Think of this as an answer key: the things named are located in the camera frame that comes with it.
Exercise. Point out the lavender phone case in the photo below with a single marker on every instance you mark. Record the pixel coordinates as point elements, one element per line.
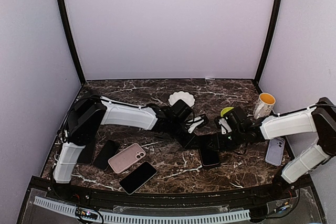
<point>275,151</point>

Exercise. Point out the white mug yellow inside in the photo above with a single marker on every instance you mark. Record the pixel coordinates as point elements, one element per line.
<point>264,105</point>

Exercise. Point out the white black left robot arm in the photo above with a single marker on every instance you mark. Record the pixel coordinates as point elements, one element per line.
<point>89,113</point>

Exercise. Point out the white scalloped bowl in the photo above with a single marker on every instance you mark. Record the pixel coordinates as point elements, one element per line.
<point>182,95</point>

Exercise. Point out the green bowl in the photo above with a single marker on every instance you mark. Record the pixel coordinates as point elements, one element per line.
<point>225,110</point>

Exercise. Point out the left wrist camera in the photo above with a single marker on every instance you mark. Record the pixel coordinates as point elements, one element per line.
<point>196,122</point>

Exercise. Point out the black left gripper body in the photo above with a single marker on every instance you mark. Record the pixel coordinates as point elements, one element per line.
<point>183,141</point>

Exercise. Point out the pink phone case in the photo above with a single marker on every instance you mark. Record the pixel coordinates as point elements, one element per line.
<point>126,158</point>

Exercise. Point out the black corner post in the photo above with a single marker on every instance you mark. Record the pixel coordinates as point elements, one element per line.
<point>70,41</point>
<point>268,40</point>

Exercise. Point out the black left corner post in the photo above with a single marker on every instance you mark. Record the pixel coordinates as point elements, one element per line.
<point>70,41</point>

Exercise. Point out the white slotted cable duct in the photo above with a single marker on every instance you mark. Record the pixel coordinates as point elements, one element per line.
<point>140,215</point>

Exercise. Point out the black front table rail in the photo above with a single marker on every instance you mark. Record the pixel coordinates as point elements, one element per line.
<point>254,197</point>

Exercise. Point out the black phone case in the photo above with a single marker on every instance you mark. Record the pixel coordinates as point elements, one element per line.
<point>210,159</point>

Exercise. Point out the black right corner post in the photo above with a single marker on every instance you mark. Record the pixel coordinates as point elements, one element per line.
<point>268,40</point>

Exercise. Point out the black smartphone middle left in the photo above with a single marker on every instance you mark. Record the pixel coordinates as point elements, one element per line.
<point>108,151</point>

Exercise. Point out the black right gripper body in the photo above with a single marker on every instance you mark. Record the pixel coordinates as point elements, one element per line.
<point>230,143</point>

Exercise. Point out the black smartphone far left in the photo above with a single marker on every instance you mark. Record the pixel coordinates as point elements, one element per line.
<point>87,154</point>

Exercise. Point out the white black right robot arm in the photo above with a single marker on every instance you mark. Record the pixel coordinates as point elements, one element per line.
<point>318,118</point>

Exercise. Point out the black smartphone silver edge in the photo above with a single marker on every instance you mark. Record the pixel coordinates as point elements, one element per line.
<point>137,178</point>

